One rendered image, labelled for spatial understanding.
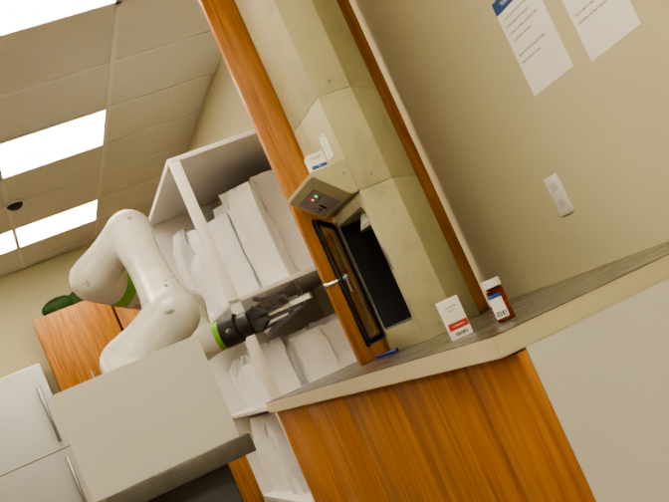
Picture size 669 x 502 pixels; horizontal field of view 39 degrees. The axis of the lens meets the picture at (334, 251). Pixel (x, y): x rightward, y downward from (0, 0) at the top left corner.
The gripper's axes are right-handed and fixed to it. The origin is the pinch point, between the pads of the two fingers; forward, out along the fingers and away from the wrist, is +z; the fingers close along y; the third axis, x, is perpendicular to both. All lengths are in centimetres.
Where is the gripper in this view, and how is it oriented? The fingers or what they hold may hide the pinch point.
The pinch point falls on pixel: (301, 299)
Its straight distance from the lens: 283.9
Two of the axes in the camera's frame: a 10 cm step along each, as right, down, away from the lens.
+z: 9.0, -4.1, -1.7
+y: -4.0, -9.1, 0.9
